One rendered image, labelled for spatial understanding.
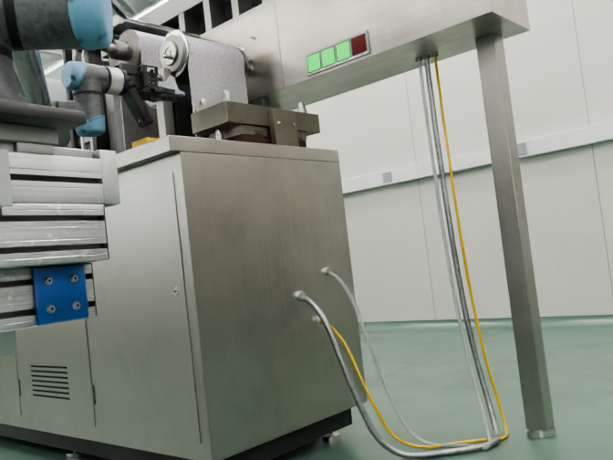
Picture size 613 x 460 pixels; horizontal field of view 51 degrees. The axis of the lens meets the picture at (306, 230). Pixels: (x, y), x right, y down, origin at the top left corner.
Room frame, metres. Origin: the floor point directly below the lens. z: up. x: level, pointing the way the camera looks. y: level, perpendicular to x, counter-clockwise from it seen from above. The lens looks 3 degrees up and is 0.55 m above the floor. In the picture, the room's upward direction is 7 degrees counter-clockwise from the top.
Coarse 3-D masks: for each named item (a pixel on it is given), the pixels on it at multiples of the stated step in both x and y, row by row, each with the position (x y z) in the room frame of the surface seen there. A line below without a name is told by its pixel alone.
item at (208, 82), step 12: (192, 72) 1.94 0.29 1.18; (204, 72) 1.97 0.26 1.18; (216, 72) 2.01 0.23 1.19; (228, 72) 2.05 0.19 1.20; (192, 84) 1.93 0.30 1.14; (204, 84) 1.97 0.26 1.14; (216, 84) 2.01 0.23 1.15; (228, 84) 2.05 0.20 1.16; (240, 84) 2.08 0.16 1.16; (192, 96) 1.93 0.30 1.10; (204, 96) 1.97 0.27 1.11; (216, 96) 2.00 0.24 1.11; (240, 96) 2.08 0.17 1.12; (192, 108) 1.93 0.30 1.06
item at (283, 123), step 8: (272, 112) 1.88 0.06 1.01; (280, 112) 1.90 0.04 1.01; (288, 112) 1.93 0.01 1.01; (272, 120) 1.88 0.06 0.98; (280, 120) 1.90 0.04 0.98; (288, 120) 1.92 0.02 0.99; (272, 128) 1.88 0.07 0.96; (280, 128) 1.89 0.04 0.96; (288, 128) 1.92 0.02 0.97; (296, 128) 1.95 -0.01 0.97; (272, 136) 1.88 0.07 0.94; (280, 136) 1.89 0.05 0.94; (288, 136) 1.92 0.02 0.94; (296, 136) 1.95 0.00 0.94; (280, 144) 1.89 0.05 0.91; (288, 144) 1.91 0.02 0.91; (296, 144) 1.94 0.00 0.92
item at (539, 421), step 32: (480, 64) 1.82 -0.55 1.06; (512, 128) 1.81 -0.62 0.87; (512, 160) 1.79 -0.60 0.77; (512, 192) 1.79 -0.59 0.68; (512, 224) 1.79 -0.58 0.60; (512, 256) 1.80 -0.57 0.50; (512, 288) 1.81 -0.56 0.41; (512, 320) 1.82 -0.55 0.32; (544, 352) 1.82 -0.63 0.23; (544, 384) 1.80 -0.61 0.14; (544, 416) 1.78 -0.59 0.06
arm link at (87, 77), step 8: (72, 64) 1.62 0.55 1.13; (80, 64) 1.64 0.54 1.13; (88, 64) 1.66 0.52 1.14; (64, 72) 1.64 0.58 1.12; (72, 72) 1.62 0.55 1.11; (80, 72) 1.63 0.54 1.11; (88, 72) 1.65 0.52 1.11; (96, 72) 1.66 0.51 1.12; (104, 72) 1.68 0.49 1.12; (64, 80) 1.65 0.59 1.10; (72, 80) 1.62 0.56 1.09; (80, 80) 1.63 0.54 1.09; (88, 80) 1.65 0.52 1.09; (96, 80) 1.66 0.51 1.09; (104, 80) 1.68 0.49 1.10; (72, 88) 1.64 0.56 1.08; (80, 88) 1.64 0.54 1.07; (88, 88) 1.65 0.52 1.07; (96, 88) 1.66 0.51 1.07; (104, 88) 1.69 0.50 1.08
